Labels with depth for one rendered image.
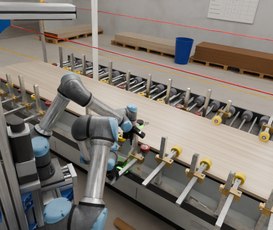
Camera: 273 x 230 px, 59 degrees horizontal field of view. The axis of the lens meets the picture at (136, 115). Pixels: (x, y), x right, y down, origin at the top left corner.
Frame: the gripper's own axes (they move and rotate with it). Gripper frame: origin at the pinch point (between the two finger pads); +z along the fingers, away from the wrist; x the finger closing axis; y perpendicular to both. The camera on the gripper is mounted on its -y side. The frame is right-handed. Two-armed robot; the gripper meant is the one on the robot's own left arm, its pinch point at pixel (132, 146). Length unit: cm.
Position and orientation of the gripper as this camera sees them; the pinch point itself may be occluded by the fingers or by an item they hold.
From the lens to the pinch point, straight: 186.8
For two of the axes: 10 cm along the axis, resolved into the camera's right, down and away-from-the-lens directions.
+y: -9.7, -1.8, 1.9
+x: -2.5, 4.6, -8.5
